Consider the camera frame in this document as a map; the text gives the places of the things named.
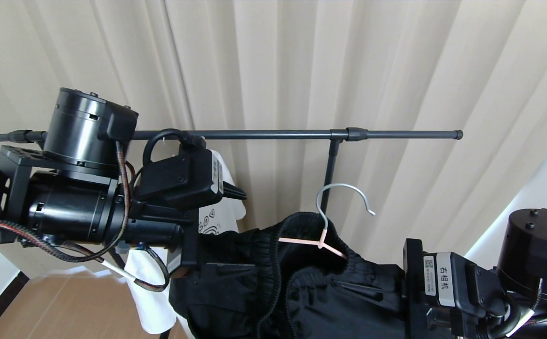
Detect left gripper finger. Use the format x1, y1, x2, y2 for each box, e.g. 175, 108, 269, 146
223, 184, 247, 201

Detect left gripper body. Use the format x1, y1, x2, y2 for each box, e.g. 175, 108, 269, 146
125, 207, 200, 278

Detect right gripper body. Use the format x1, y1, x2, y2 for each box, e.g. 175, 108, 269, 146
404, 239, 462, 339

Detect pink clothes hanger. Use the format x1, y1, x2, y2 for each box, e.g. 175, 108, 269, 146
278, 183, 376, 259

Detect black shorts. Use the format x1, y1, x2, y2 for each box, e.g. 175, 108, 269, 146
169, 212, 443, 339

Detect black clothes rack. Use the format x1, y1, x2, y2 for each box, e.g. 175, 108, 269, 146
0, 128, 463, 339

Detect white printed T-shirt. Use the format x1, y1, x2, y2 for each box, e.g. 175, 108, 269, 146
124, 150, 247, 335

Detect beige curtain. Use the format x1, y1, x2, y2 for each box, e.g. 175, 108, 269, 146
0, 0, 547, 278

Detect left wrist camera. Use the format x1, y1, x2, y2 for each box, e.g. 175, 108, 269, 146
135, 150, 225, 211

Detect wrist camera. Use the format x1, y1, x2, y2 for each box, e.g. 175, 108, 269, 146
436, 252, 509, 330
135, 150, 225, 211

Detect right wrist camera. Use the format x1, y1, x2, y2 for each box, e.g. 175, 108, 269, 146
436, 252, 509, 330

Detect black cable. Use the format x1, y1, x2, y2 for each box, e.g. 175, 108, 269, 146
478, 301, 523, 339
143, 129, 206, 165

